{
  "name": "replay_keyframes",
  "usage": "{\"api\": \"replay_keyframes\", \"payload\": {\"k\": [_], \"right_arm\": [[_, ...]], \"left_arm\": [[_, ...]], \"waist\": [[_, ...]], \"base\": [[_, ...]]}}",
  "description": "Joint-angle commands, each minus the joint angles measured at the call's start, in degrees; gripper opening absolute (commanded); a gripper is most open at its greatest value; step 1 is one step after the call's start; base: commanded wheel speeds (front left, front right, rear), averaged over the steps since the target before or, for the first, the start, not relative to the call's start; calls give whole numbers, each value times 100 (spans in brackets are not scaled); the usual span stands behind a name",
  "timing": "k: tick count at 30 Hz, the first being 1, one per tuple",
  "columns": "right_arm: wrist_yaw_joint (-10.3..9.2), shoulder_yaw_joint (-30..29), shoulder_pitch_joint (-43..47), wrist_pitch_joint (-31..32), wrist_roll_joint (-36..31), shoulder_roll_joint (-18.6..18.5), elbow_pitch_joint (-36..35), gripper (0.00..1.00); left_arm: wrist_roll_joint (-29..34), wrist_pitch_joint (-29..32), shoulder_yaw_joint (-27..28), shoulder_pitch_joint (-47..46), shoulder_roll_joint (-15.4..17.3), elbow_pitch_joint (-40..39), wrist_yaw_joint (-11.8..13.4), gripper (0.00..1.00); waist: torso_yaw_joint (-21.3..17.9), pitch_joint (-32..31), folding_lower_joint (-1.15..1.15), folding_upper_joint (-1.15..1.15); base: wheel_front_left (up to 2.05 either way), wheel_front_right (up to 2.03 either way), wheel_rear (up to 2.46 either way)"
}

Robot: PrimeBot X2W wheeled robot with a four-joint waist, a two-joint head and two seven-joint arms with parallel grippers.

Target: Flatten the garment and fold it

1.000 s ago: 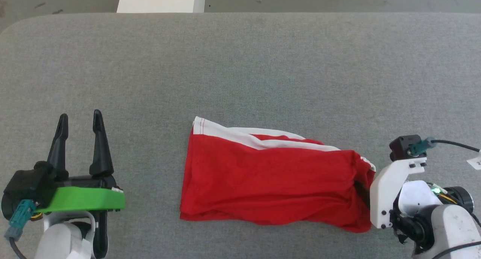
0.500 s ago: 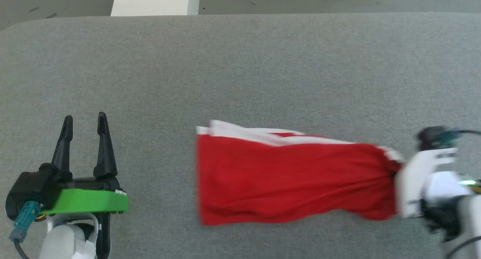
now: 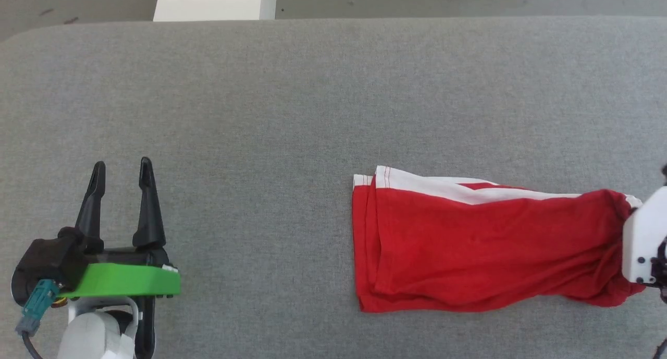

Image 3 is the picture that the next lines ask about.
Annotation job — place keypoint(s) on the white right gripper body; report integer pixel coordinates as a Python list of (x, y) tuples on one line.
[(643, 239)]

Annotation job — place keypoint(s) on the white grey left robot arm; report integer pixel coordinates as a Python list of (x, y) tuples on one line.
[(94, 333)]

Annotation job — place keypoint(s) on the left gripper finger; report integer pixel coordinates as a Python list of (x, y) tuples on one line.
[(91, 208), (149, 213)]

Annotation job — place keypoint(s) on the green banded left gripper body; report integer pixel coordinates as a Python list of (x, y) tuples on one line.
[(125, 281)]

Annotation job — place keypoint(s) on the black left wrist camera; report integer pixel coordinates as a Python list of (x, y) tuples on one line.
[(47, 260)]

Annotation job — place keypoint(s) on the red shorts with white stripes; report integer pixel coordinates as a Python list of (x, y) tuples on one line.
[(469, 249)]

